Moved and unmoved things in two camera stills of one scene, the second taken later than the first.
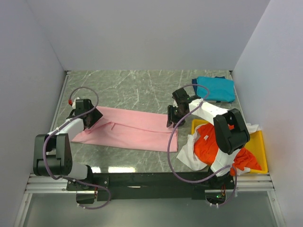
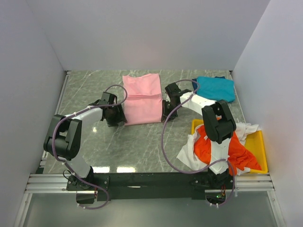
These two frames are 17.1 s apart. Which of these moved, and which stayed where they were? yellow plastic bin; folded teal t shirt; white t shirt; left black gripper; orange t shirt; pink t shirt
Moved: pink t shirt; left black gripper
Stayed: orange t shirt; white t shirt; yellow plastic bin; folded teal t shirt
